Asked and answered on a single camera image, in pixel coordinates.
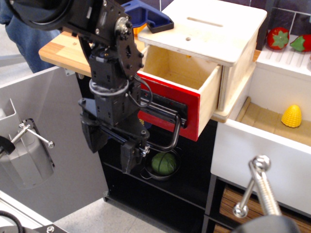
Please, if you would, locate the blue Irwin bar clamp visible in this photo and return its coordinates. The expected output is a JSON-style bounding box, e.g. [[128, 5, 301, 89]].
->
[[121, 0, 174, 33]]

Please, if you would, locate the green toy cabbage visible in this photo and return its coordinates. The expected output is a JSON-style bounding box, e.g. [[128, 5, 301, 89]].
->
[[151, 152, 177, 176]]

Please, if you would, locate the right steel clamp screw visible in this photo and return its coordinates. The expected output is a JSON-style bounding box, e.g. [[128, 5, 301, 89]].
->
[[233, 154, 282, 218]]

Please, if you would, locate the left steel clamp screw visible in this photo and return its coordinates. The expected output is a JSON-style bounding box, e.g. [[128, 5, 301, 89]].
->
[[0, 123, 55, 158]]

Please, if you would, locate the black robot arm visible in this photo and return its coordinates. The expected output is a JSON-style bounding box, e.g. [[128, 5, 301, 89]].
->
[[6, 0, 150, 173]]

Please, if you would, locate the red front wooden drawer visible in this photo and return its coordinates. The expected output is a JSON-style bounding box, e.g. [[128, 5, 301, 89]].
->
[[138, 45, 223, 141]]

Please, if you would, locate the yellow toy corn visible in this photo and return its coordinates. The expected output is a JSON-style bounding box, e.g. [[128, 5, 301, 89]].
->
[[281, 105, 302, 128]]

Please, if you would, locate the grey cabinet door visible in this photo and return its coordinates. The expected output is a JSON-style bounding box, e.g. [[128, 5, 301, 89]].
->
[[0, 67, 105, 221]]

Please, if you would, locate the person in blue jeans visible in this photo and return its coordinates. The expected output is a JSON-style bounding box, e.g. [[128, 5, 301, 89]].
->
[[0, 0, 60, 73]]

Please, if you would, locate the black metal drawer handle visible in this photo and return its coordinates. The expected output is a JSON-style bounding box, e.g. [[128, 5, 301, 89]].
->
[[138, 89, 188, 152]]

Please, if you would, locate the small black pot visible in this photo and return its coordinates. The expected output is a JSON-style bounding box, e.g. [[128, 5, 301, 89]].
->
[[140, 148, 182, 182]]

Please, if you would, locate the black shelf cabinet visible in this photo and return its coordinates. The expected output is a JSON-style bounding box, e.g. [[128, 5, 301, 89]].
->
[[76, 75, 218, 233]]

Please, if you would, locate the orange cup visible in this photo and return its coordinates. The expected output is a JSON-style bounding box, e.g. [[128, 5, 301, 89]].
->
[[133, 23, 147, 36]]

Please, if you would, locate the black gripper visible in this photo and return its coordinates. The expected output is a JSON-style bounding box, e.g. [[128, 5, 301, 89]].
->
[[78, 94, 150, 174]]

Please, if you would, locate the red toy strawberry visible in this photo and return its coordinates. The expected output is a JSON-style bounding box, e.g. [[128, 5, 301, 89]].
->
[[267, 27, 290, 50], [290, 34, 311, 52]]

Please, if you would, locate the steel clamp screw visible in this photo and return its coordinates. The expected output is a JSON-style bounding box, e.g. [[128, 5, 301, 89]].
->
[[233, 154, 282, 218], [0, 123, 55, 158]]

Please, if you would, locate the black cable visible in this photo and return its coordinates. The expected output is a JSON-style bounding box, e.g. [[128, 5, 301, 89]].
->
[[0, 210, 27, 233]]

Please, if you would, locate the grey door handle holder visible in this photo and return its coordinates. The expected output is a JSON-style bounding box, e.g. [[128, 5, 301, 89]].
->
[[0, 99, 54, 189]]

